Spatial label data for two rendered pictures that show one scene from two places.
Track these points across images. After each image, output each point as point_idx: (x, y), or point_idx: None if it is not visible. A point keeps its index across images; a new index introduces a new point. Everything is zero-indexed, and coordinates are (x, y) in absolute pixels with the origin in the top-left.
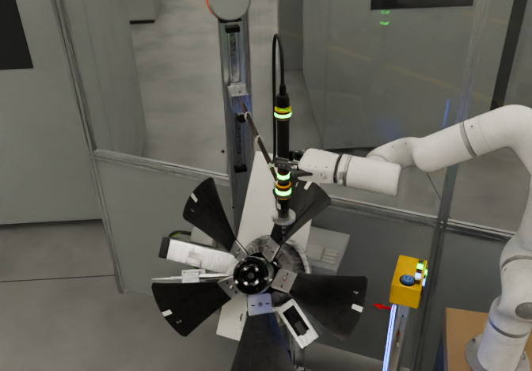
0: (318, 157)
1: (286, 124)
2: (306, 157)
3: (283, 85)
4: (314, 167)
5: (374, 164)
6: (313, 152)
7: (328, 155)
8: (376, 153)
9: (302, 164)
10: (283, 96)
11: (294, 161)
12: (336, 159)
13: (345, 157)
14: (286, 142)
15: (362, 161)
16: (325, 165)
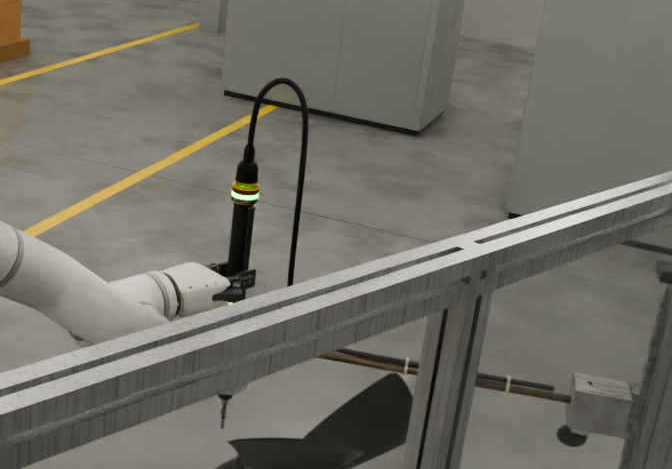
0: (194, 274)
1: (233, 209)
2: (203, 269)
3: (246, 144)
4: (174, 266)
5: (112, 283)
6: (212, 277)
7: (189, 281)
8: (145, 306)
9: (192, 263)
10: (242, 160)
11: (210, 266)
12: (163, 272)
13: (157, 273)
14: (230, 240)
15: (130, 278)
16: (166, 272)
